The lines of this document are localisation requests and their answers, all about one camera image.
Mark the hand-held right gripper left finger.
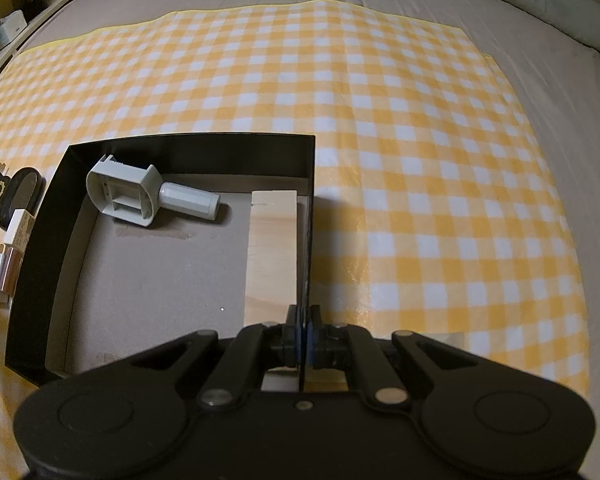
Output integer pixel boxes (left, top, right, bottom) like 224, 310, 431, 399
129, 305, 302, 407

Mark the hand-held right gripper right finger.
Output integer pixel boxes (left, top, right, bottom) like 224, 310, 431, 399
304, 305, 482, 406

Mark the black cardboard box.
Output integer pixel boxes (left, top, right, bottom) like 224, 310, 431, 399
4, 132, 317, 394

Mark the light wooden block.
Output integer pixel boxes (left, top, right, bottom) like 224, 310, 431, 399
242, 189, 301, 332
305, 331, 467, 393

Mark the yellow checkered cloth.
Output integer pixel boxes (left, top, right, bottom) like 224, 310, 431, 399
0, 0, 593, 480

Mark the small white box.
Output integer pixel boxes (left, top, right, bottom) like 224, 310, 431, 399
6, 210, 37, 249

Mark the black oval case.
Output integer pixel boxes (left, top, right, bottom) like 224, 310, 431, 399
0, 167, 45, 232

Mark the white tissue box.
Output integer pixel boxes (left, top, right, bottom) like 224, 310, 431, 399
0, 11, 29, 57

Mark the grey plastic handle tool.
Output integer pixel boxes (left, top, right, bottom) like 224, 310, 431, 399
86, 154, 222, 227

